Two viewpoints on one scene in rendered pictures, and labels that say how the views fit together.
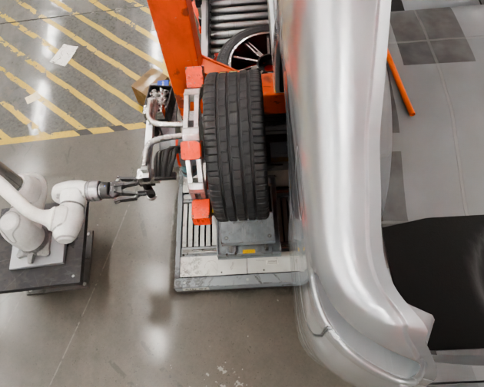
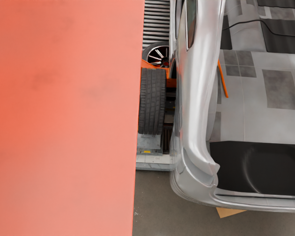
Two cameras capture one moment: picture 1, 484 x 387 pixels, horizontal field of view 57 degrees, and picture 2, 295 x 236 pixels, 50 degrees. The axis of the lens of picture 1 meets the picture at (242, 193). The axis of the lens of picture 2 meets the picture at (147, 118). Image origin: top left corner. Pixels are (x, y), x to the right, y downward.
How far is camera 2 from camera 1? 1.17 m
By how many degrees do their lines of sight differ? 5
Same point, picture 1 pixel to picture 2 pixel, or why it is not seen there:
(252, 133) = (160, 97)
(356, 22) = (205, 68)
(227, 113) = (151, 87)
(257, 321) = (147, 186)
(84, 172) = not seen: hidden behind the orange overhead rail
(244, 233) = (146, 142)
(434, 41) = (241, 66)
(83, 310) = not seen: hidden behind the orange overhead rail
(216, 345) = not seen: hidden behind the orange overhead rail
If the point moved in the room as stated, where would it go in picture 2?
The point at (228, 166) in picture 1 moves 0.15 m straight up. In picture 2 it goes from (149, 109) to (150, 99)
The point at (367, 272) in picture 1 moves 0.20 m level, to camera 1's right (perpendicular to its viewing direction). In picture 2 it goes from (200, 146) to (230, 145)
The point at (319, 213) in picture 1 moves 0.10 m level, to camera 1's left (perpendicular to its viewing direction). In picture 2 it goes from (187, 128) to (172, 128)
